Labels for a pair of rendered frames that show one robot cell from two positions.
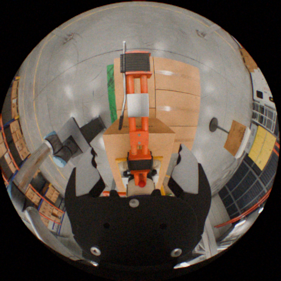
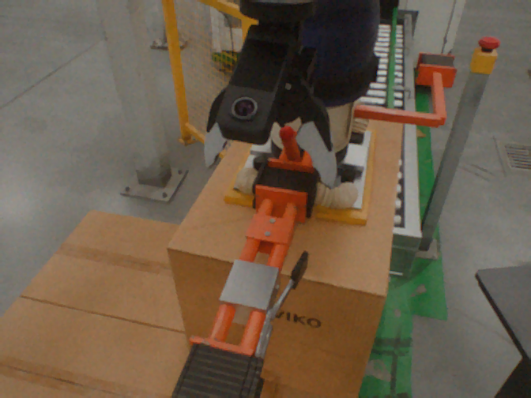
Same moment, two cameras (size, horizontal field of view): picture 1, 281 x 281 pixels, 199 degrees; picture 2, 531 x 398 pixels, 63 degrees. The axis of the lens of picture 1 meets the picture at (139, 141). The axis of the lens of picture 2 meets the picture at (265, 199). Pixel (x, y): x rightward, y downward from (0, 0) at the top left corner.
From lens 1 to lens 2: 40 cm
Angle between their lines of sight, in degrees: 23
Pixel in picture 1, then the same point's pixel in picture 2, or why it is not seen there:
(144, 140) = (259, 223)
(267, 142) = not seen: outside the picture
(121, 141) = (329, 264)
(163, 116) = (161, 367)
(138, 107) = (250, 279)
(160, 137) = (216, 246)
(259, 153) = not seen: outside the picture
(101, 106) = not seen: outside the picture
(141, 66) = (208, 359)
